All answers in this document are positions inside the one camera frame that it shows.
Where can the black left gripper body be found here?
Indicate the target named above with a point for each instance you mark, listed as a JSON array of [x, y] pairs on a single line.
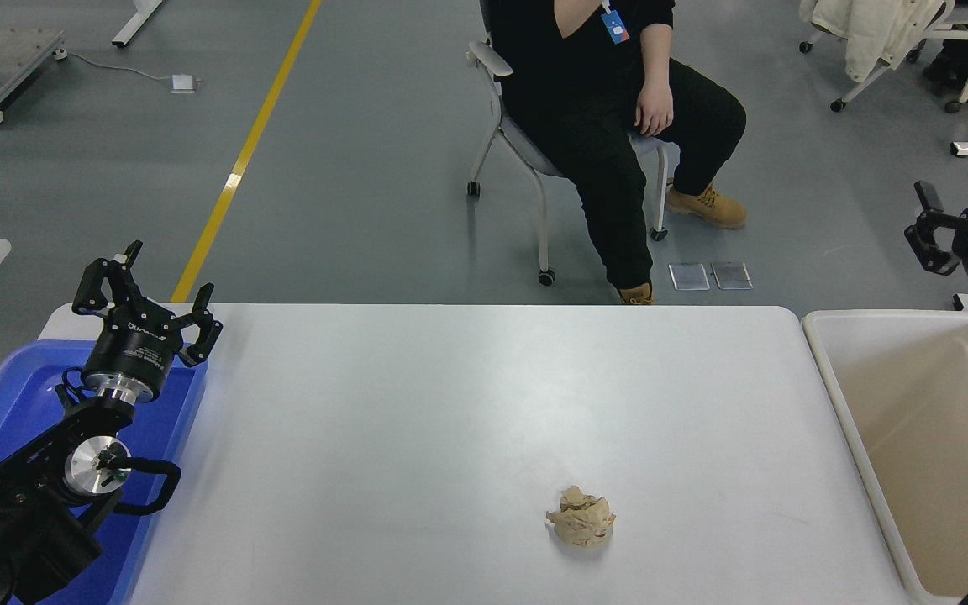
[[133, 349]]

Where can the tan paper ball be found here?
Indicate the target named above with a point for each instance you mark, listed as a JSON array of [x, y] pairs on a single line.
[[581, 521]]

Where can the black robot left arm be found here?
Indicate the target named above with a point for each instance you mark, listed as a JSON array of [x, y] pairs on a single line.
[[22, 521]]

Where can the person's left forearm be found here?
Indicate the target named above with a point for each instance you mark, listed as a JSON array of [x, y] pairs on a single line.
[[657, 55]]

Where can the person's left hand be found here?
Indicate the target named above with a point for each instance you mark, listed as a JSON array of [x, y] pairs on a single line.
[[654, 109]]

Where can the blue plastic tray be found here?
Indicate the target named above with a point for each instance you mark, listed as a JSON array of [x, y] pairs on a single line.
[[22, 395]]

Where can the large pale plastic bin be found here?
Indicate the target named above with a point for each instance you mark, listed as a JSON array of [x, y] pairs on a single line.
[[896, 395]]

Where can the silver floor plate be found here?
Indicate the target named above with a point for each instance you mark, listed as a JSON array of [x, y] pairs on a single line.
[[689, 277], [732, 276]]

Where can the beige jacket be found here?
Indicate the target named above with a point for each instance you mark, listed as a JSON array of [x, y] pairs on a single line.
[[870, 34]]

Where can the white power adapter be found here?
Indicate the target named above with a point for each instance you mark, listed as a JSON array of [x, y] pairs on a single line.
[[182, 82]]

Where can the gray wheeled platform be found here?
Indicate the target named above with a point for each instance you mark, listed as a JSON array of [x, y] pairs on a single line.
[[18, 59]]

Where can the yellow floor tape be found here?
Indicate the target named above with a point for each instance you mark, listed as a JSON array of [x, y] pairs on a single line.
[[276, 84]]

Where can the gray office chair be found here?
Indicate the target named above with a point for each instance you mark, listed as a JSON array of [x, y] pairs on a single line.
[[488, 57]]

